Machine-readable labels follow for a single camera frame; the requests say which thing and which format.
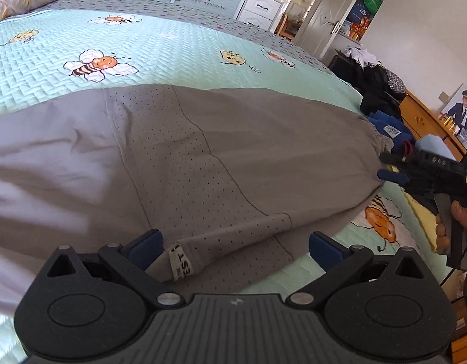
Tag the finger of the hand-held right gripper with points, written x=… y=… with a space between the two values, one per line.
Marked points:
x=400 y=160
x=392 y=177

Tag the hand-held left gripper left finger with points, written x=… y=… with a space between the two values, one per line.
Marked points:
x=146 y=248

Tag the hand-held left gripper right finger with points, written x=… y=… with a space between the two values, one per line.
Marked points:
x=324 y=248

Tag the grey pants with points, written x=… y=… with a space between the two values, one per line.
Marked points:
x=218 y=151

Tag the pile of dark clothes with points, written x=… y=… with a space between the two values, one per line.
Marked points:
x=377 y=87

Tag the person's right hand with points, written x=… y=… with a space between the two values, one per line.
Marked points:
x=464 y=218

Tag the light blue folded cloth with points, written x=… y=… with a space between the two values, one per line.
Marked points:
x=434 y=146

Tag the blue garment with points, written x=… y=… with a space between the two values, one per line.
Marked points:
x=388 y=129

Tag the wooden dresser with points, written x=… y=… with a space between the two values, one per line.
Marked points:
x=422 y=117

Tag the yellow cloth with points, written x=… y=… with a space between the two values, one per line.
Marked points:
x=422 y=223

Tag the framed uniform portrait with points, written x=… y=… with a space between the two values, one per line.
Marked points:
x=462 y=117

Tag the white cloth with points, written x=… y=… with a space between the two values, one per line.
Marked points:
x=362 y=56

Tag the red snack packets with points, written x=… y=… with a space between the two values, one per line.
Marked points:
x=358 y=30

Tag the blue bag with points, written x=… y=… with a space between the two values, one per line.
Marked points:
x=358 y=13

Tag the sliding-door wardrobe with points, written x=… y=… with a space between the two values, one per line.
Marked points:
x=324 y=15

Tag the wooden chair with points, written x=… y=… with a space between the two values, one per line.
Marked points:
x=284 y=26

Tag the bee print quilted bedspread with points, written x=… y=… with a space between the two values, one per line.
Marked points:
x=180 y=53

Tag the white drawer unit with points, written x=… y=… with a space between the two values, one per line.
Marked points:
x=260 y=9

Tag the wall socket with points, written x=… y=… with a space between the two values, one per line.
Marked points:
x=444 y=97

